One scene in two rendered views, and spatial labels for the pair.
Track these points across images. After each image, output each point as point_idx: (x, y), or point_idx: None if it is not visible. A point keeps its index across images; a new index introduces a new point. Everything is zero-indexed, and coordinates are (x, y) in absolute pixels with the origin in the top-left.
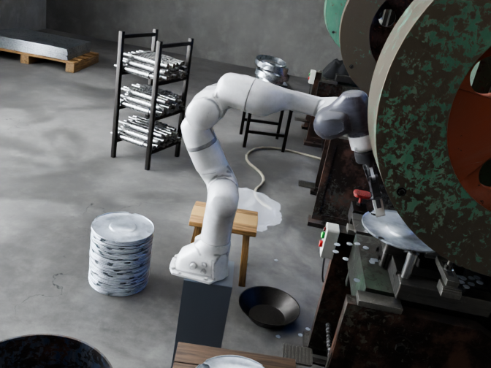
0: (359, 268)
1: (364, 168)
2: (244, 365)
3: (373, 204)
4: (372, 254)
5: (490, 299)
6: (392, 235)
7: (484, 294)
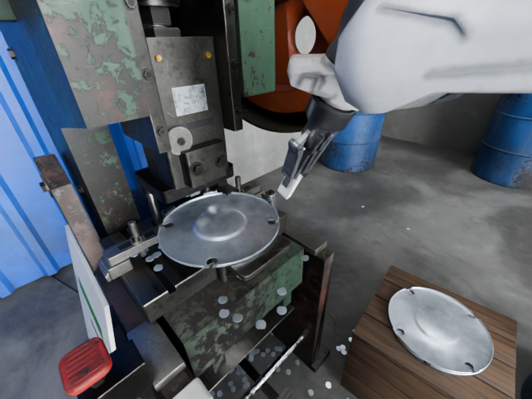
0: (265, 285)
1: (331, 133)
2: (419, 346)
3: (298, 183)
4: (230, 285)
5: (226, 185)
6: (249, 220)
7: (224, 188)
